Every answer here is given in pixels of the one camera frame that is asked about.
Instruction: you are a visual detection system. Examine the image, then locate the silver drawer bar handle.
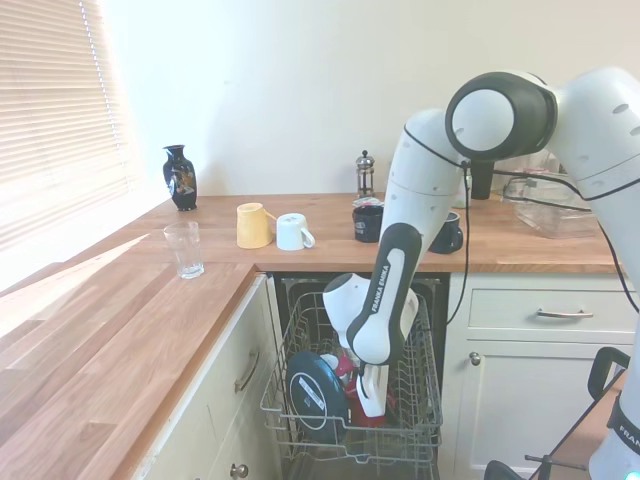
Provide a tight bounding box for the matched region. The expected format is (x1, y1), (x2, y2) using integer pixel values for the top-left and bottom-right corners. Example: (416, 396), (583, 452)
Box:
(233, 349), (262, 394)
(535, 307), (595, 322)

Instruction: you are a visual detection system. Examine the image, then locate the wire dishwasher rack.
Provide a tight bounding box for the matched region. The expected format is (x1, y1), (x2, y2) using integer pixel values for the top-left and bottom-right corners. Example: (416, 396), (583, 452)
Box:
(259, 292), (444, 467)

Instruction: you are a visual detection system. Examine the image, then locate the dark blue white-rimmed mug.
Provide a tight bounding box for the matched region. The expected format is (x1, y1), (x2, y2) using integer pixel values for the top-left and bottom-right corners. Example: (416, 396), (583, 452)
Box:
(428, 210), (466, 255)

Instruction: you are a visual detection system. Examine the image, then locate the dark round plate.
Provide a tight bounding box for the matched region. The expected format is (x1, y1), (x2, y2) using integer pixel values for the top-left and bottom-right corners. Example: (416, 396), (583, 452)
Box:
(285, 350), (352, 444)

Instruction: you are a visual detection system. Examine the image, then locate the red mug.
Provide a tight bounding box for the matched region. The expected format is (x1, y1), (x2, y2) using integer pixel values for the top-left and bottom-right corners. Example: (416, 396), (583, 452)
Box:
(346, 372), (389, 430)

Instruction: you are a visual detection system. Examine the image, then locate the wide slatted window blind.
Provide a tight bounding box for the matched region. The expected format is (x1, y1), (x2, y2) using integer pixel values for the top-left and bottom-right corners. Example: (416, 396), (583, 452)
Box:
(0, 0), (135, 254)

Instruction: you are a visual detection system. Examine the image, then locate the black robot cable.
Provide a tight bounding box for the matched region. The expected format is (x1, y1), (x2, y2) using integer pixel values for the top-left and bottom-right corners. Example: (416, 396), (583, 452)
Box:
(403, 124), (640, 326)

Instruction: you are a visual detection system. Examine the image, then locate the yellow mug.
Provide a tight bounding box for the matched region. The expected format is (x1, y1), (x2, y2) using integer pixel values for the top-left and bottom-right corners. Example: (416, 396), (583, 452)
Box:
(235, 201), (279, 250)

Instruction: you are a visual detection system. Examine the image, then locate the stainless steel dishwasher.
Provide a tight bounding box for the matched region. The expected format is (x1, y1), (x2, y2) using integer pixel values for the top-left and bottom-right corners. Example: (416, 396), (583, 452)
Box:
(272, 272), (451, 480)

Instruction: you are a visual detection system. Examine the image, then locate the dark blue floral vase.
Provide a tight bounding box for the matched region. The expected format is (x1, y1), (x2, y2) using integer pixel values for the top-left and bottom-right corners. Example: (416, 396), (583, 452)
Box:
(161, 144), (199, 213)

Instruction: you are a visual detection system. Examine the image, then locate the glass French press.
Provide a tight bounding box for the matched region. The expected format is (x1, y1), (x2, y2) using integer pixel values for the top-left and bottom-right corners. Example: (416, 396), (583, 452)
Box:
(354, 149), (378, 201)

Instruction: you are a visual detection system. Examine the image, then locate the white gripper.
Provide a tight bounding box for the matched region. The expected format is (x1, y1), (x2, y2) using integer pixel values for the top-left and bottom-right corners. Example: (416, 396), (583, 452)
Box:
(355, 363), (397, 419)

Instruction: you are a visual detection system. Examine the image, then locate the clear lidded storage container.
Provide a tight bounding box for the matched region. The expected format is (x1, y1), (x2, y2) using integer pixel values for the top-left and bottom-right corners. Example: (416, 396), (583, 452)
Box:
(501, 168), (602, 241)

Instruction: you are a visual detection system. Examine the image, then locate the white mug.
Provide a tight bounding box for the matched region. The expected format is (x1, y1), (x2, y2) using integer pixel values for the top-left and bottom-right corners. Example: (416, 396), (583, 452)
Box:
(275, 212), (317, 253)

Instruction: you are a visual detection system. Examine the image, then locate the white kitchen cabinet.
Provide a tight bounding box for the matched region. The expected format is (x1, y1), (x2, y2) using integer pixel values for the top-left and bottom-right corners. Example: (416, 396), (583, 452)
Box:
(441, 272), (640, 480)
(133, 272), (282, 480)

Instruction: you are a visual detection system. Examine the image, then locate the dark blue printed mug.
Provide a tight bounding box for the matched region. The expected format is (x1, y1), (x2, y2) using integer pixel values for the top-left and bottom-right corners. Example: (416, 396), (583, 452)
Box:
(351, 203), (386, 244)

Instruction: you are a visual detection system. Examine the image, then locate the short faceted drinking glass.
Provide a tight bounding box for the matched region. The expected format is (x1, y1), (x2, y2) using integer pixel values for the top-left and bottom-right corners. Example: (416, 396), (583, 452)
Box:
(163, 220), (206, 281)

